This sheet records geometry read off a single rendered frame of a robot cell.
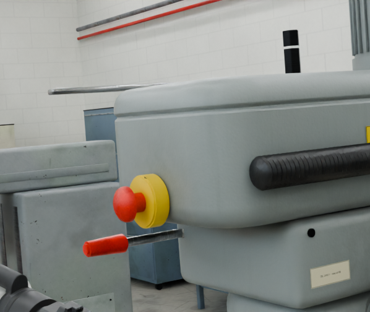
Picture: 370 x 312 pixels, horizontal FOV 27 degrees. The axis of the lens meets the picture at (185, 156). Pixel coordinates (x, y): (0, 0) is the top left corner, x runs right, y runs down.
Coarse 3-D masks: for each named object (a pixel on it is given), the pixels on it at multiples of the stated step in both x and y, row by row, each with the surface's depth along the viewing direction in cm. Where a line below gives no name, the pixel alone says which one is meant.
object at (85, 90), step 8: (64, 88) 94; (72, 88) 95; (80, 88) 95; (88, 88) 96; (96, 88) 96; (104, 88) 97; (112, 88) 98; (120, 88) 98; (128, 88) 99; (136, 88) 99
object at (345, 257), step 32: (288, 224) 85; (320, 224) 86; (352, 224) 88; (192, 256) 100; (224, 256) 94; (256, 256) 89; (288, 256) 84; (320, 256) 85; (352, 256) 88; (224, 288) 95; (256, 288) 89; (288, 288) 85; (320, 288) 85; (352, 288) 88
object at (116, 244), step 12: (180, 228) 101; (96, 240) 94; (108, 240) 95; (120, 240) 95; (132, 240) 97; (144, 240) 98; (156, 240) 99; (84, 252) 94; (96, 252) 94; (108, 252) 95; (120, 252) 96
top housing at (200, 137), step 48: (144, 96) 89; (192, 96) 80; (240, 96) 79; (288, 96) 82; (336, 96) 85; (144, 144) 89; (192, 144) 81; (240, 144) 79; (288, 144) 82; (336, 144) 85; (192, 192) 82; (240, 192) 79; (288, 192) 82; (336, 192) 85
